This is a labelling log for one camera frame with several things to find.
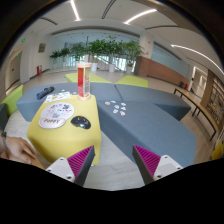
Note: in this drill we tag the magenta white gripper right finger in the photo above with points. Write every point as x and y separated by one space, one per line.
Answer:
152 166

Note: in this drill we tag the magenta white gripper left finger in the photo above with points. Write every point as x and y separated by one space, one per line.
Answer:
75 168

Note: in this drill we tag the black computer mouse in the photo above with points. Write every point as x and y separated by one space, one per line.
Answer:
81 121

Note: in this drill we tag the white puppy mouse pad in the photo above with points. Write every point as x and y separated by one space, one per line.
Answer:
56 115

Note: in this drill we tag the person's bare hand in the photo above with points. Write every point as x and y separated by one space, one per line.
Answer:
19 150

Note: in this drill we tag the yellow upholstered seat block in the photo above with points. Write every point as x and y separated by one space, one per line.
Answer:
68 139

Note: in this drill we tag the large grey upholstered seat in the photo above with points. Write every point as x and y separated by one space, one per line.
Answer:
149 127

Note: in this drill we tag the small sticker pieces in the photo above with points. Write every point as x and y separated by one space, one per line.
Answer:
117 107

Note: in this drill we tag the yellow chair at right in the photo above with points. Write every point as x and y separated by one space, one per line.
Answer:
218 151

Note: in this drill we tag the white sticker sheet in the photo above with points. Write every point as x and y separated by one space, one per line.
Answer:
57 97

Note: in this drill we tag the grey right rear seat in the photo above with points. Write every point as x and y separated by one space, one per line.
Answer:
168 102

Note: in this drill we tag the long wooden bench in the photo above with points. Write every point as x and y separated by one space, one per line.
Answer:
198 109

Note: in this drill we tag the grey left upholstered seat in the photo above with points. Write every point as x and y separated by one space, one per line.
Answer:
28 104

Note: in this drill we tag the yellow-green rear seat right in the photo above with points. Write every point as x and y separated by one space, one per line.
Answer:
133 81

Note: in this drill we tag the yellow-green seat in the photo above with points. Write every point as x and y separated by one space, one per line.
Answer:
73 77
133 81

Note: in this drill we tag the yellow-green rear seat left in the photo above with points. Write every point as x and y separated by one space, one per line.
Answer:
73 77

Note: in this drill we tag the wooden bookshelf at right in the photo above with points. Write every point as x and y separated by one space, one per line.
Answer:
215 94

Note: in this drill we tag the green seat at left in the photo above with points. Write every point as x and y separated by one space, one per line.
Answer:
10 100

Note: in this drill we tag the red clear hourglass tower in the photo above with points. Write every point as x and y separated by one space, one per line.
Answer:
84 81

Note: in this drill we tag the wooden reception counter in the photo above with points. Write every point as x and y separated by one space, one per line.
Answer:
146 67

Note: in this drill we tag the red fire extinguisher box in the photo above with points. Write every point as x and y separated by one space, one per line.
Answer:
39 70

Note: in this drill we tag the row of potted plants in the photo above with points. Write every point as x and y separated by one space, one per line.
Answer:
109 48

